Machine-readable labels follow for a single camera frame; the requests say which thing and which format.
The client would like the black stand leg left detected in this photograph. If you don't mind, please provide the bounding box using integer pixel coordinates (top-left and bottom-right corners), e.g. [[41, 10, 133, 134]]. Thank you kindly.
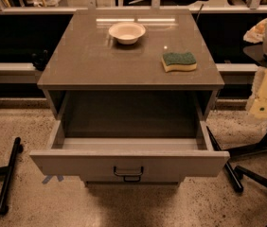
[[0, 137, 23, 216]]

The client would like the green yellow sponge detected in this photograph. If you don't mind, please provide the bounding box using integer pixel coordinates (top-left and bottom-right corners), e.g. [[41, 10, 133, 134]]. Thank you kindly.
[[162, 52, 197, 72]]

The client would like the open grey top drawer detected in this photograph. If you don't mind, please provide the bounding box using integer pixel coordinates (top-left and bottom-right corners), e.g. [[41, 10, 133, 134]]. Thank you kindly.
[[28, 90, 231, 183]]

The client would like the blue tape mark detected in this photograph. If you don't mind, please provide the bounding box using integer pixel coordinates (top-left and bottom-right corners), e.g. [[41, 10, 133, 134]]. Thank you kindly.
[[42, 175, 64, 184]]

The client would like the grey drawer cabinet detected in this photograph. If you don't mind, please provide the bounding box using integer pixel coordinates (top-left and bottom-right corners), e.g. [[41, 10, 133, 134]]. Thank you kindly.
[[37, 8, 225, 187]]

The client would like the black drawer handle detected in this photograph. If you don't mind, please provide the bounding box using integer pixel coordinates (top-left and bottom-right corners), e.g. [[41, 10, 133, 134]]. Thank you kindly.
[[113, 166, 144, 183]]

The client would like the white paper bowl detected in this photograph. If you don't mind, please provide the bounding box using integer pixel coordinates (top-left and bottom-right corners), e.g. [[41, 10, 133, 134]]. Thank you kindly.
[[109, 22, 146, 45]]

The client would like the black clamp on rail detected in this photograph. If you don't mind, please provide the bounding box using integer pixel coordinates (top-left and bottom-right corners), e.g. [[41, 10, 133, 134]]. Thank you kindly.
[[31, 50, 48, 71]]

